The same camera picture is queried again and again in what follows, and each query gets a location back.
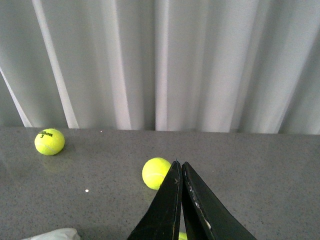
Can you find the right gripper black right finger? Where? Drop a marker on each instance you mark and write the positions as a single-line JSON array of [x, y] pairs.
[[205, 217]]

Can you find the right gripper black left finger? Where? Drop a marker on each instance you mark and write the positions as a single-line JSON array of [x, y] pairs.
[[162, 219]]

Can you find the blue white tennis ball can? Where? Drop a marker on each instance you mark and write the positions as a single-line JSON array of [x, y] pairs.
[[58, 234]]

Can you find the Roland Garros tennis ball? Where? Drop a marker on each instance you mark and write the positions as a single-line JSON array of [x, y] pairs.
[[182, 236]]

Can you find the plain yellow tennis ball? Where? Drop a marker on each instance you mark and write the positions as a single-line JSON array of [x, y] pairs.
[[154, 172]]

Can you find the far Wilson 3 tennis ball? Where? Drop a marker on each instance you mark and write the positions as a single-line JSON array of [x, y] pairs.
[[49, 142]]

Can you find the white pleated curtain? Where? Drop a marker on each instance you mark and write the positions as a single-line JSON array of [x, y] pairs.
[[241, 66]]

